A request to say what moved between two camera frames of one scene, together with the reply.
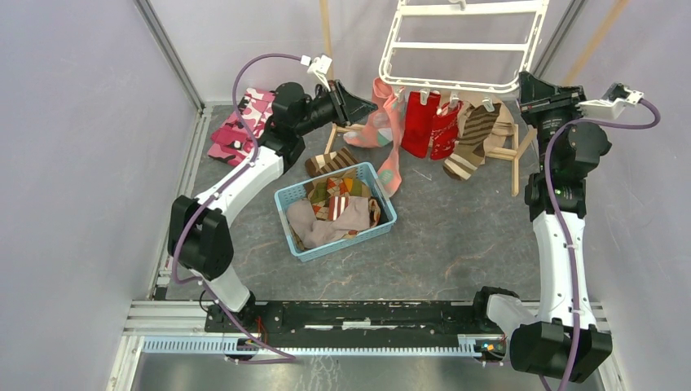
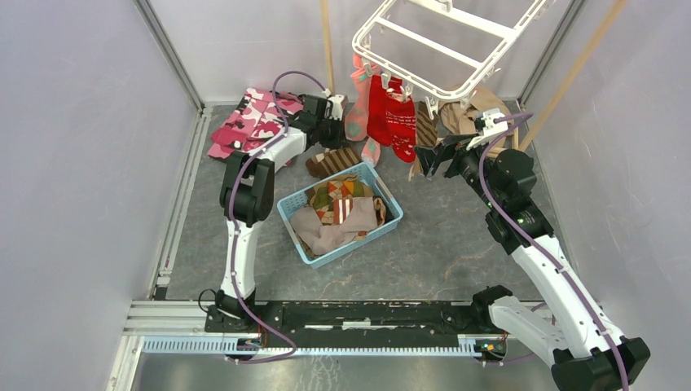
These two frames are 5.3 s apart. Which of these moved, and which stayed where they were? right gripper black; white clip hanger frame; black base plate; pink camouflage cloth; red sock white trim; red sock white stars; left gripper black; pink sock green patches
Moved: right gripper black; white clip hanger frame; red sock white trim; pink sock green patches; red sock white stars; left gripper black
Stayed: black base plate; pink camouflage cloth
